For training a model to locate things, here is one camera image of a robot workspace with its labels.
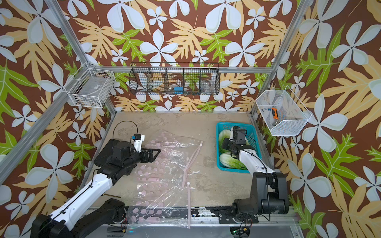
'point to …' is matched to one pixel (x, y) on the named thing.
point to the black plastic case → (105, 152)
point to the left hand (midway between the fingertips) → (155, 148)
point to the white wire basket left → (90, 88)
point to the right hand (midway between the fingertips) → (224, 141)
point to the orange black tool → (275, 114)
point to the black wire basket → (174, 78)
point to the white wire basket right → (284, 112)
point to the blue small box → (178, 90)
